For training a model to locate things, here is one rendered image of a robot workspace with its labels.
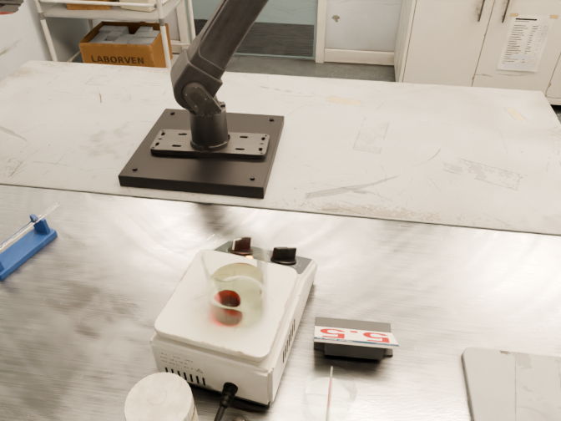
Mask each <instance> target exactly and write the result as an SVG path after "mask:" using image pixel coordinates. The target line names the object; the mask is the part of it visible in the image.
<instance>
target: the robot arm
mask: <svg viewBox="0 0 561 421"><path fill-rule="evenodd" d="M268 1H269V0H220V2H219V3H218V5H217V7H216V8H215V10H214V11H213V13H212V14H211V16H210V18H209V20H208V21H207V23H206V25H205V26H204V27H203V29H202V30H201V32H200V34H199V35H197V36H196V37H195V39H194V40H193V41H192V43H191V45H190V46H189V47H188V49H187V48H183V50H182V51H181V53H180V55H179V57H178V58H177V59H176V61H175V62H174V65H173V66H172V68H171V70H170V79H171V83H172V89H173V93H174V99H175V101H176V102H177V103H178V105H179V106H181V107H182V108H184V109H187V110H188V112H189V118H190V130H182V129H162V130H160V131H159V133H158V134H157V135H156V137H155V138H154V141H153V142H152V144H151V146H150V151H151V153H152V154H154V155H182V156H198V157H214V158H230V159H247V160H263V159H264V158H265V157H266V154H267V150H268V146H269V143H270V136H269V135H268V134H253V133H236V132H228V127H227V117H226V107H225V102H224V101H222V102H221V101H219V100H218V99H217V96H216V93H217V92H218V90H219V89H220V87H221V86H222V85H223V82H222V79H221V77H222V76H223V74H224V73H225V71H226V69H227V68H228V66H229V64H230V60H231V58H232V57H233V55H234V53H235V51H236V49H237V48H238V47H239V46H240V43H241V42H242V40H243V39H244V37H245V35H246V34H247V33H248V32H249V30H250V28H251V27H252V25H253V24H254V22H255V20H256V19H257V18H258V16H259V15H260V13H261V11H262V10H263V8H264V7H265V5H266V4H267V3H268ZM22 3H24V1H23V0H0V15H5V14H14V13H15V12H17V11H18V8H19V7H21V6H22V5H21V4H22Z"/></svg>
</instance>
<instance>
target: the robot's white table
mask: <svg viewBox="0 0 561 421"><path fill-rule="evenodd" d="M170 70H171V68H150V67H136V66H123V65H108V64H95V63H68V62H53V61H40V60H34V61H32V60H29V61H28V62H26V63H25V64H24V65H22V66H21V67H20V68H18V69H17V70H15V71H14V72H12V73H11V74H9V75H8V76H7V77H6V78H5V79H3V80H2V81H1V82H0V185H12V186H22V187H31V188H39V189H49V190H66V191H76V192H85V193H94V194H104V195H121V196H131V197H139V198H149V199H158V200H176V201H185V202H194V203H204V204H213V205H231V206H240V207H249V208H258V209H267V210H277V211H294V212H304V213H313V214H322V215H332V216H349V217H358V218H367V219H377V220H386V221H404V222H413V223H422V224H432V225H441V226H458V227H467V228H477V229H486V230H495V231H513V232H522V233H532V234H541V235H550V236H561V123H560V122H559V120H558V117H557V115H556V114H555V113H554V111H553V109H552V107H551V106H550V104H549V102H548V101H547V99H546V98H545V96H544V94H543V92H542V91H532V90H518V89H491V88H478V87H464V86H450V85H436V84H410V83H396V82H382V81H368V80H355V79H328V78H314V77H297V76H286V75H273V74H246V73H232V72H225V73H224V74H223V76H222V77H221V79H222V82H223V85H222V86H221V87H220V89H219V90H218V92H217V93H216V96H217V99H218V100H219V101H221V102H222V101H224V102H225V107H226V112H230V113H242V114H268V115H282V116H285V123H284V127H283V130H282V133H281V137H280V142H279V145H278V149H277V151H276V155H275V160H274V164H273V167H272V170H271V173H270V178H269V182H268V186H267V188H266V192H265V197H264V199H259V198H250V197H240V196H231V195H212V194H203V193H194V192H184V191H175V190H156V189H147V188H138V187H128V186H120V183H119V178H118V175H119V173H120V172H121V170H122V169H123V168H124V167H125V165H126V164H127V162H128V161H129V159H130V158H131V156H132V155H133V153H134V152H135V151H136V150H137V148H138V147H139V145H140V144H141V142H142V141H143V140H144V138H145V136H146V135H147V134H148V132H149V131H150V130H151V129H152V127H153V126H154V124H155V122H156V121H157V120H158V118H159V117H160V115H161V114H162V113H163V112H164V110H165V109H184V108H182V107H181V106H179V105H178V103H177V102H176V101H175V99H174V93H173V89H172V83H171V79H170Z"/></svg>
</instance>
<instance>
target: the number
mask: <svg viewBox="0 0 561 421"><path fill-rule="evenodd" d="M317 336H318V337H328V338H338V339H347V340H357V341H365V342H383V343H392V344H395V342H394V340H393V338H392V336H391V334H389V333H379V332H362V331H352V330H343V329H334V328H324V327H318V328H317Z"/></svg>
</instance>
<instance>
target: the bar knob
mask: <svg viewBox="0 0 561 421"><path fill-rule="evenodd" d="M296 250H297V247H296V246H277V247H274V249H273V254H272V257H271V258H270V260H271V261H273V262H274V263H277V264H281V265H287V266H291V265H295V264H296V259H295V258H296Z"/></svg>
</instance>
